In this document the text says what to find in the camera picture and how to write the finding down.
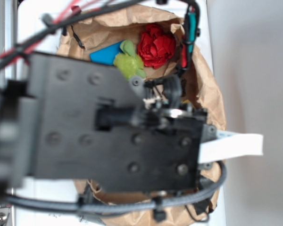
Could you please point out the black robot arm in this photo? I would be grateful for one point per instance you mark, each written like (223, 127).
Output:
(18, 111)

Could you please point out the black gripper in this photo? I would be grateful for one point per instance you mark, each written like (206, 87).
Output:
(91, 125)

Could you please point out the green plush toy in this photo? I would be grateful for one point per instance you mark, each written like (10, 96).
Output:
(128, 62)

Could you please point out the blue plastic block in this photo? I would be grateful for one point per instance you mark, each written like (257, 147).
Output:
(106, 55)

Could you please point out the red crumpled paper ball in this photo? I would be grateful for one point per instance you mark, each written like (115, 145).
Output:
(156, 47)

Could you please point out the aluminium frame rail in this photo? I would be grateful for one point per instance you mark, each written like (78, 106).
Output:
(8, 37)

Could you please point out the brown paper bag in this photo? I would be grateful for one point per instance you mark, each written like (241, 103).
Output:
(199, 85)

